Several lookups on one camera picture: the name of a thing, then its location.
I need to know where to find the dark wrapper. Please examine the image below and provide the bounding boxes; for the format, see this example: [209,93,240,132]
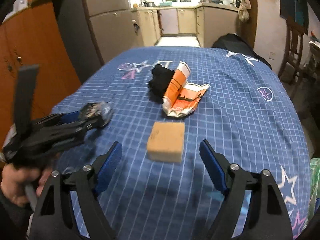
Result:
[79,101,113,130]

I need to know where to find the tan sponge block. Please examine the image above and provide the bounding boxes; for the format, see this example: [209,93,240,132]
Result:
[146,122,185,163]

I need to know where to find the orange white paper box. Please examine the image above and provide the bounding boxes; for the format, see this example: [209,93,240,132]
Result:
[162,61,210,118]

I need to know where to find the black cloth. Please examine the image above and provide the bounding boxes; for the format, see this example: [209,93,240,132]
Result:
[148,64,175,100]

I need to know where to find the green lined trash bin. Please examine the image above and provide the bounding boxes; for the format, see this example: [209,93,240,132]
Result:
[308,158,320,222]

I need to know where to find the beige kitchen cabinets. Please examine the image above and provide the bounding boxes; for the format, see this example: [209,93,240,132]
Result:
[131,2,238,48]

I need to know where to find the person's left hand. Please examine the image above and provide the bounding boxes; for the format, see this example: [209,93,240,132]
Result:
[1,164,53,207]

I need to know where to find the orange wooden cabinet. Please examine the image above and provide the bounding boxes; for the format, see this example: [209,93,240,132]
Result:
[1,0,81,145]

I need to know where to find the blue star-pattern tablecloth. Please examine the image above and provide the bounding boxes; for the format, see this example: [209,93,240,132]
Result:
[52,47,310,239]

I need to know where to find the grey refrigerator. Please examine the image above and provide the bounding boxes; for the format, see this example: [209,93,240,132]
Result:
[57,0,138,82]

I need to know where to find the wooden chair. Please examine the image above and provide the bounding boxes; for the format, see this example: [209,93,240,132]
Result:
[278,16,304,85]

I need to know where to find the black bag on floor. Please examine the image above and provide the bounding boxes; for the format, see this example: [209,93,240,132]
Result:
[212,34,272,69]

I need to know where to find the dark interior window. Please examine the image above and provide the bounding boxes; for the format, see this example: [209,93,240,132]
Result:
[280,0,309,34]

